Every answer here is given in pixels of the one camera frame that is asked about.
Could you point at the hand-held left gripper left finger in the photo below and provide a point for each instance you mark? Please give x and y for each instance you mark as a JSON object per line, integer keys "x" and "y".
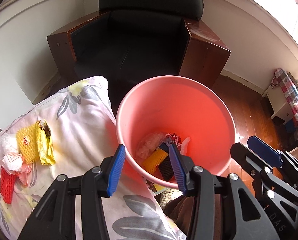
{"x": 116, "y": 170}

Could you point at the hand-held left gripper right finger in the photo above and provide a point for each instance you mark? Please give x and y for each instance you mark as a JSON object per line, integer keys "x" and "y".
{"x": 176, "y": 170}

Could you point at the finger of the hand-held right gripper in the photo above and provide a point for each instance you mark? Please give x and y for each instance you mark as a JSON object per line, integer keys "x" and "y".
{"x": 264, "y": 150}
{"x": 246, "y": 157}

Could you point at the black foam net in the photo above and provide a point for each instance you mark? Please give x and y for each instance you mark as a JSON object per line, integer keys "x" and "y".
{"x": 166, "y": 170}

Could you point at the plain yellow foam net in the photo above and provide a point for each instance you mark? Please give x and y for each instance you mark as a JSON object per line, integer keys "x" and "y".
{"x": 154, "y": 161}

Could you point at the colourful patterned wrapper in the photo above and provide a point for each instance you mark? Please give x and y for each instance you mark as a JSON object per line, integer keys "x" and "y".
{"x": 172, "y": 137}

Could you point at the clear plastic wrap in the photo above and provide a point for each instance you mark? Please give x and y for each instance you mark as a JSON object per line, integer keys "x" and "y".
{"x": 149, "y": 142}

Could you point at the pink plastic bucket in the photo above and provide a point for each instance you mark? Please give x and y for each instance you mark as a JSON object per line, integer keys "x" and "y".
{"x": 179, "y": 105}

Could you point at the yellow snack wrapper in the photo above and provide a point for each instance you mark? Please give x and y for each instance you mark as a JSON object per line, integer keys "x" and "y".
{"x": 45, "y": 152}

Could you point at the yellow foam net red label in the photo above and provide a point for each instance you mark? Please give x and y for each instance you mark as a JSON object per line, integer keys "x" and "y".
{"x": 26, "y": 152}

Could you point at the orange plastic bag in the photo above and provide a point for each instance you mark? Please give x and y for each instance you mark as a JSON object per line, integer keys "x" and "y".
{"x": 24, "y": 172}

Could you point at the white wrapper with red print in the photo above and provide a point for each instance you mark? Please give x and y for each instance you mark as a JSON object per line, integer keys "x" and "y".
{"x": 12, "y": 162}

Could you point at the white foam wrap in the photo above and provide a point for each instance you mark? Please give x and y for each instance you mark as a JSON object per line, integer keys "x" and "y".
{"x": 6, "y": 142}

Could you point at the blue box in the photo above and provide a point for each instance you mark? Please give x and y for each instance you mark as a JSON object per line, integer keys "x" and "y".
{"x": 290, "y": 126}

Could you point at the person's brown trouser leg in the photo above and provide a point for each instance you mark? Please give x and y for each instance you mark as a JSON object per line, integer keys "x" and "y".
{"x": 181, "y": 215}

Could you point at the white small table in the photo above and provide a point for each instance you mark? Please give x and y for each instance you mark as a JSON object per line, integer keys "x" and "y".
{"x": 279, "y": 102}

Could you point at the floral pink cloth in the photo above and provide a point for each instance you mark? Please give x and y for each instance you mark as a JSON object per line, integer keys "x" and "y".
{"x": 89, "y": 120}

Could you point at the red checkered cloth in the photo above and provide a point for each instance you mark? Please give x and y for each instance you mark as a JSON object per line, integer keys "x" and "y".
{"x": 289, "y": 92}

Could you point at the black leather wooden armchair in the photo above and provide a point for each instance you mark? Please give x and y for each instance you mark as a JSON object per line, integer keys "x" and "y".
{"x": 139, "y": 42}

